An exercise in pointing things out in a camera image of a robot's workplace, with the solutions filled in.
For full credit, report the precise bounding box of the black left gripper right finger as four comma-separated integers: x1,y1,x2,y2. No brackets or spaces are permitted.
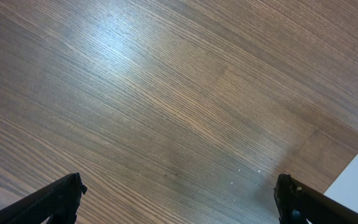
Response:
274,174,358,224

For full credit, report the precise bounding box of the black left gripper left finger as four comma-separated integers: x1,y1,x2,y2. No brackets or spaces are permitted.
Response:
0,173,87,224

